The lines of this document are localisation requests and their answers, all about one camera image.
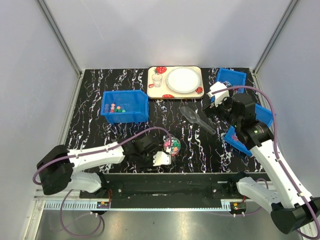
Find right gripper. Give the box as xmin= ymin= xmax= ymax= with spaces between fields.
xmin=201 ymin=85 xmax=241 ymax=128

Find scooped star candies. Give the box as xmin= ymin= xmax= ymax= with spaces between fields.
xmin=163 ymin=138 xmax=181 ymax=154

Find clear plastic jar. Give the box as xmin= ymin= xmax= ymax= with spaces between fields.
xmin=162 ymin=136 xmax=182 ymax=158

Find blue bin of star candies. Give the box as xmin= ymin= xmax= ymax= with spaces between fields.
xmin=100 ymin=90 xmax=149 ymax=125

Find clear plastic scoop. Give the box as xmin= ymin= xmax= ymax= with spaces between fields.
xmin=179 ymin=106 xmax=216 ymax=136

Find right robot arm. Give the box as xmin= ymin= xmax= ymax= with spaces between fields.
xmin=204 ymin=90 xmax=320 ymax=234

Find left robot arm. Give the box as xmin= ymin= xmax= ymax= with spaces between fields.
xmin=32 ymin=135 xmax=163 ymax=198

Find blue bin of gummy candies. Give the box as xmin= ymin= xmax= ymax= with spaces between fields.
xmin=224 ymin=103 xmax=273 ymax=157

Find blue bin of lollipops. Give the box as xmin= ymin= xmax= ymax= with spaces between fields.
xmin=208 ymin=68 xmax=247 ymax=102

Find white plate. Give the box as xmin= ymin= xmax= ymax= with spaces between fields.
xmin=166 ymin=67 xmax=202 ymax=94

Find strawberry pattern tray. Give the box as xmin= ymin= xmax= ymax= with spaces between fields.
xmin=146 ymin=66 xmax=205 ymax=100

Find clear drinking glass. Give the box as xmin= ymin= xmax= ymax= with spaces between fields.
xmin=152 ymin=73 xmax=163 ymax=88

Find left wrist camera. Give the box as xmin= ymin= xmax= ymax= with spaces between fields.
xmin=152 ymin=151 xmax=172 ymax=167

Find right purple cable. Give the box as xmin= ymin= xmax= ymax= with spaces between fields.
xmin=208 ymin=84 xmax=320 ymax=238

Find purple cable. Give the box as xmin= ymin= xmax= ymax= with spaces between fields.
xmin=32 ymin=126 xmax=176 ymax=238
xmin=208 ymin=84 xmax=320 ymax=238

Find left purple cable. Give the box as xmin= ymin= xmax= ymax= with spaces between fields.
xmin=32 ymin=126 xmax=176 ymax=238

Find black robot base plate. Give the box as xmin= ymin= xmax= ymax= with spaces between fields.
xmin=79 ymin=172 xmax=258 ymax=201

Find aluminium front rail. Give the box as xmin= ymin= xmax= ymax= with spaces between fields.
xmin=33 ymin=181 xmax=306 ymax=211

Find right aluminium corner post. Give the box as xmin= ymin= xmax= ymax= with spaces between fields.
xmin=252 ymin=0 xmax=300 ymax=76

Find aluminium corner post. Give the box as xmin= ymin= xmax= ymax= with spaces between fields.
xmin=36 ymin=0 xmax=85 ymax=77
xmin=252 ymin=0 xmax=300 ymax=76

